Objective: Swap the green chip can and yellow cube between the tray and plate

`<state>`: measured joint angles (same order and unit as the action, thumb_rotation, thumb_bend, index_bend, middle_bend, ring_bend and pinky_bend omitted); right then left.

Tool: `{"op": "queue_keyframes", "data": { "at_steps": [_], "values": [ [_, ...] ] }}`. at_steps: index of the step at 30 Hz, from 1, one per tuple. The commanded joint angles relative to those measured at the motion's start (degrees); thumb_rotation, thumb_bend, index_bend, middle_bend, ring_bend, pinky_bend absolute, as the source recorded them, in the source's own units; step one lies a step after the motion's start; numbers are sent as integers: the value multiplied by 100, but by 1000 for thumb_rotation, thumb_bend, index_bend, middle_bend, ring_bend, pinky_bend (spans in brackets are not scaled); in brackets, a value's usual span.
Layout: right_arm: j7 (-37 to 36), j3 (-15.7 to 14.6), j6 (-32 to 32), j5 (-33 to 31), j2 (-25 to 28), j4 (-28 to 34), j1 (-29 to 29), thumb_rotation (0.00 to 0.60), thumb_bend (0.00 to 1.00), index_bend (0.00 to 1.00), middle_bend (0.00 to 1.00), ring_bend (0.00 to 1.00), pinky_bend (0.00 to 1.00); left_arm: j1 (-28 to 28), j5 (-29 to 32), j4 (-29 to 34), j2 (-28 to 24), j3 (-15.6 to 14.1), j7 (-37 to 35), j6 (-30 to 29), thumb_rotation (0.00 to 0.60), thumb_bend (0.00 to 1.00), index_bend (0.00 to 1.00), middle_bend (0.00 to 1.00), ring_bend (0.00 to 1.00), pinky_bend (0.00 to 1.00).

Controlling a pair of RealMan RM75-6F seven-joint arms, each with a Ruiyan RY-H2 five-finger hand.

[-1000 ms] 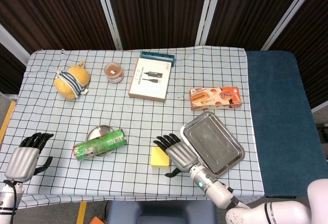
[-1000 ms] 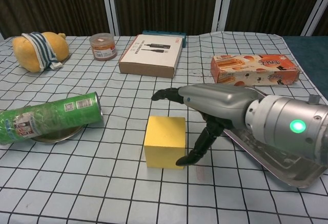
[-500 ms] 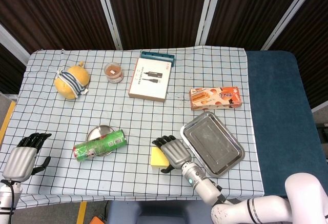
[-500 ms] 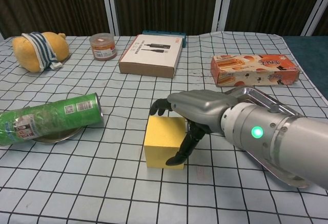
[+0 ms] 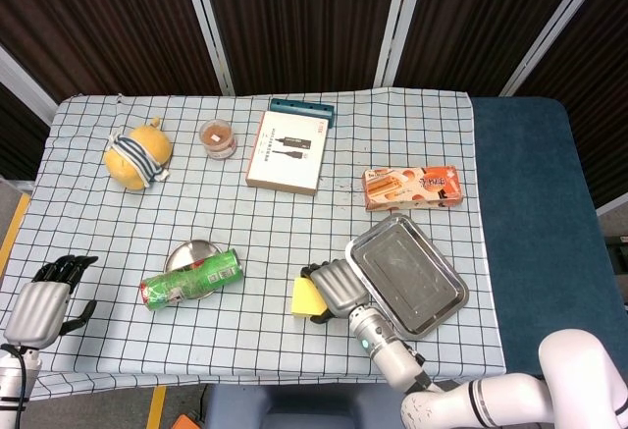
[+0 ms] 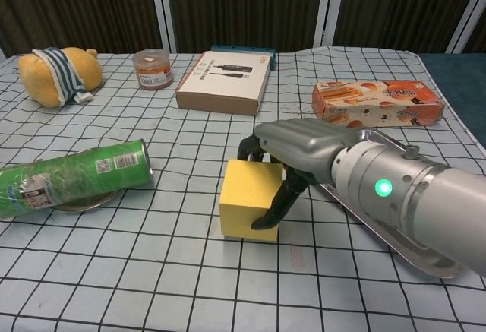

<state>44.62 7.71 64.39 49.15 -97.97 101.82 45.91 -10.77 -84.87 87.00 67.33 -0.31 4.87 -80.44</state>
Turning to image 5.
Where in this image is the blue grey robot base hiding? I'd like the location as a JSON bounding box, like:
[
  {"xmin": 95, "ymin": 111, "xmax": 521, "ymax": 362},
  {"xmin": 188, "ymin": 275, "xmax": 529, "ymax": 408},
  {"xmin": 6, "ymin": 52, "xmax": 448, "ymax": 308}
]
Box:
[{"xmin": 203, "ymin": 383, "xmax": 408, "ymax": 429}]

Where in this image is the dark teal table pad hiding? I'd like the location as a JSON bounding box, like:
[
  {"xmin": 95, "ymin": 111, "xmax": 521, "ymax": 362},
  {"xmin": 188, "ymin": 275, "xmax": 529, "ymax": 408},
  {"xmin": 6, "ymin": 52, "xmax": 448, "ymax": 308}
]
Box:
[{"xmin": 470, "ymin": 96, "xmax": 628, "ymax": 381}]

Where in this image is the teal rectangular block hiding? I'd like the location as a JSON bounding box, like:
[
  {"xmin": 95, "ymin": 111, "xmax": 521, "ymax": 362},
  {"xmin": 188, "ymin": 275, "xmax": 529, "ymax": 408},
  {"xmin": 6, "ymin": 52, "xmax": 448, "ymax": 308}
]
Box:
[{"xmin": 268, "ymin": 96, "xmax": 337, "ymax": 129}]

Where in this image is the dark folding screen partition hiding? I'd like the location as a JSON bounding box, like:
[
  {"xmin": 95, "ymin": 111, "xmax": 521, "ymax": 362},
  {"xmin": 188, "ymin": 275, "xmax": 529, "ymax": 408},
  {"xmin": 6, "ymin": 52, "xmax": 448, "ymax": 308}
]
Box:
[{"xmin": 0, "ymin": 0, "xmax": 628, "ymax": 209}]

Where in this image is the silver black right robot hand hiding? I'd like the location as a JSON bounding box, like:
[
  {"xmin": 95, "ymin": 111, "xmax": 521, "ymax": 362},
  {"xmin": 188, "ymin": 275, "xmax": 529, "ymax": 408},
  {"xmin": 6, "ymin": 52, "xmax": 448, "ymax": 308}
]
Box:
[{"xmin": 300, "ymin": 257, "xmax": 370, "ymax": 326}]

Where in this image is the rectangular stainless steel tray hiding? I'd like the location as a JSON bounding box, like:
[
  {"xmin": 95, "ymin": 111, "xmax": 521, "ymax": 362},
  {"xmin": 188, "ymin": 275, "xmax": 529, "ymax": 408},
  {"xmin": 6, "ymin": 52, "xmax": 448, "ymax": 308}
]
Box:
[{"xmin": 344, "ymin": 212, "xmax": 471, "ymax": 342}]

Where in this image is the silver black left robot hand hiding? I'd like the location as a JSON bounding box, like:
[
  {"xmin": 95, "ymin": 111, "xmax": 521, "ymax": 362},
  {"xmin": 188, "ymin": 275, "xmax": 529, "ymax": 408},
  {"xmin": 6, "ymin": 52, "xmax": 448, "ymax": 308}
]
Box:
[{"xmin": 3, "ymin": 254, "xmax": 99, "ymax": 350}]

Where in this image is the orange object on floor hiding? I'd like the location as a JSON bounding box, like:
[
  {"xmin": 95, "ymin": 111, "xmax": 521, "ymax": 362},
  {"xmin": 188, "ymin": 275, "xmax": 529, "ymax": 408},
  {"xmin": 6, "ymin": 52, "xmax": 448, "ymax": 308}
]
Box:
[{"xmin": 169, "ymin": 412, "xmax": 207, "ymax": 429}]

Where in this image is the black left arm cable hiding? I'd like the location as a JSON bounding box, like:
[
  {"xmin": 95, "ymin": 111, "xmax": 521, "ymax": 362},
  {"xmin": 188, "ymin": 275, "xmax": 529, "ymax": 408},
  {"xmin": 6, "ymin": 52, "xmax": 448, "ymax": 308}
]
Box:
[{"xmin": 0, "ymin": 343, "xmax": 26, "ymax": 429}]

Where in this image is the orange biscuit box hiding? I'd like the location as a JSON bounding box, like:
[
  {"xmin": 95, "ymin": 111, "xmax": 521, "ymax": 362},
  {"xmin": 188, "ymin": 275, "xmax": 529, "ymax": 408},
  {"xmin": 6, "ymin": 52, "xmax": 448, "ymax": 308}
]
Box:
[{"xmin": 362, "ymin": 165, "xmax": 465, "ymax": 212}]

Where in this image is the clear jar with brown contents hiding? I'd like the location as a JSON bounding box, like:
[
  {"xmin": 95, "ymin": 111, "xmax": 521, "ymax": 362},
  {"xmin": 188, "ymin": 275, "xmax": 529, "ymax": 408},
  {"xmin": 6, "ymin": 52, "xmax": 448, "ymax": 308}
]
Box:
[{"xmin": 198, "ymin": 119, "xmax": 238, "ymax": 160}]

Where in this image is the white cardboard product box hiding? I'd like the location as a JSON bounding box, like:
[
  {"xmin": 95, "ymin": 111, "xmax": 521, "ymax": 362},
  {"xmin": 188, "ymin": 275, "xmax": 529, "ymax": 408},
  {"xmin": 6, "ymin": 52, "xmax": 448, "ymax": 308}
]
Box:
[{"xmin": 245, "ymin": 109, "xmax": 330, "ymax": 196}]

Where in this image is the yellow sponge block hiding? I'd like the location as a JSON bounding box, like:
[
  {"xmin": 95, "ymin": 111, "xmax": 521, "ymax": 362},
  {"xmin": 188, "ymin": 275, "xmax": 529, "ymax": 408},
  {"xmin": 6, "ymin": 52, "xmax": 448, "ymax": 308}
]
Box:
[{"xmin": 290, "ymin": 276, "xmax": 329, "ymax": 318}]

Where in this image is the yellow plush toy striped shirt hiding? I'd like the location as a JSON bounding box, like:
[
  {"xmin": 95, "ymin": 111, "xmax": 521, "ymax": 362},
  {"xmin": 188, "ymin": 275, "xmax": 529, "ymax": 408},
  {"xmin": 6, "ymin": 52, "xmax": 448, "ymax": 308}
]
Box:
[{"xmin": 102, "ymin": 116, "xmax": 174, "ymax": 191}]

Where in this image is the white black checkered tablecloth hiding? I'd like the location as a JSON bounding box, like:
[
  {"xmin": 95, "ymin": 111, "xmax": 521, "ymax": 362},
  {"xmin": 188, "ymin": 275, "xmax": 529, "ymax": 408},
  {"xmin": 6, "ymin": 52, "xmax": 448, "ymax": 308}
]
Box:
[{"xmin": 0, "ymin": 87, "xmax": 508, "ymax": 401}]

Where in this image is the green snack tube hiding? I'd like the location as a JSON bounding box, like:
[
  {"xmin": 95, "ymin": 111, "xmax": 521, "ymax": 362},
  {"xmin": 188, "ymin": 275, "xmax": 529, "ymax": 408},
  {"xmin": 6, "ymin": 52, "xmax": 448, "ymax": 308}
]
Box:
[{"xmin": 139, "ymin": 247, "xmax": 245, "ymax": 312}]

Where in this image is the black box beside table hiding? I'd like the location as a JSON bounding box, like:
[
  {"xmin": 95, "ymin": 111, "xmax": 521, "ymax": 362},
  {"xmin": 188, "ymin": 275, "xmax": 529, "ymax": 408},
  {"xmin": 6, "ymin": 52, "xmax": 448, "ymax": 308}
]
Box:
[{"xmin": 603, "ymin": 235, "xmax": 628, "ymax": 273}]

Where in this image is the round gold metal plate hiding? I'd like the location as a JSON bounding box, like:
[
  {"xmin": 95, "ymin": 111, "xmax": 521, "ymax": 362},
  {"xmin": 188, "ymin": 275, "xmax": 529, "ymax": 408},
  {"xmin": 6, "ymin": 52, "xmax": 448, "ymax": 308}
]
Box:
[{"xmin": 164, "ymin": 239, "xmax": 223, "ymax": 302}]

